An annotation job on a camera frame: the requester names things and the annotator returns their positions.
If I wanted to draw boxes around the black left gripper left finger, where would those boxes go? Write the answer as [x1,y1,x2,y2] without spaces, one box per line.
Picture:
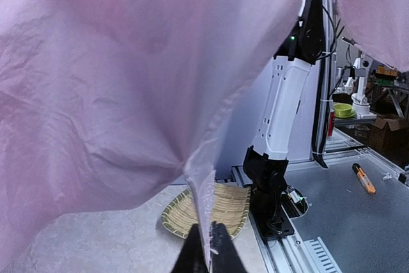
[172,224,205,273]

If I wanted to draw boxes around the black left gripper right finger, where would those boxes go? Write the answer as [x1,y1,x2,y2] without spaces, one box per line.
[210,221,247,273]

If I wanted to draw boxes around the pink and black folding umbrella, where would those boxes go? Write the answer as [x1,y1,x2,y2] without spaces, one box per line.
[1,0,408,268]

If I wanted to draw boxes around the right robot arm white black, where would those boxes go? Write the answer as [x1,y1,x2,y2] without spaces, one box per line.
[243,0,337,222]

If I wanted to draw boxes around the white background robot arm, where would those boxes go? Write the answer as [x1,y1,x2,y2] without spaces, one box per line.
[343,54,376,120]

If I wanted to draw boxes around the woven bamboo tray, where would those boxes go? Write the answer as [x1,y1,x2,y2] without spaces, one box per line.
[160,183,251,238]

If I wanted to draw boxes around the orange marker pen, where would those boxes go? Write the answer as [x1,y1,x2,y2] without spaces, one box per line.
[352,163,376,194]

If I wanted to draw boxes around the green bowl in background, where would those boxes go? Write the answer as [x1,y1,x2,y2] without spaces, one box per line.
[334,103,356,119]

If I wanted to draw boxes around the cardboard box in background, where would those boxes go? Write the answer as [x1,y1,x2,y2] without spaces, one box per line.
[369,114,408,153]

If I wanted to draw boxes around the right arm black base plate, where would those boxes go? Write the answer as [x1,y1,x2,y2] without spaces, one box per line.
[252,206,295,242]

